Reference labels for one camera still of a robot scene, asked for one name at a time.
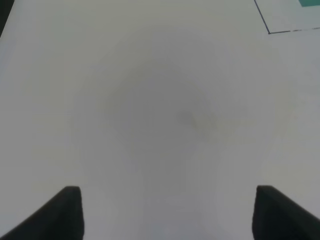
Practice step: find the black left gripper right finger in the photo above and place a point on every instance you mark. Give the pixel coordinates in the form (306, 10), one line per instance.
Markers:
(277, 217)

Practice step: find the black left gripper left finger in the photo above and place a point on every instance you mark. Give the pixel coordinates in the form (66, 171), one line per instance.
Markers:
(61, 218)

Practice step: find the green template block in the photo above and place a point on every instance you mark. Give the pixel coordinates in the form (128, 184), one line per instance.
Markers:
(309, 3)

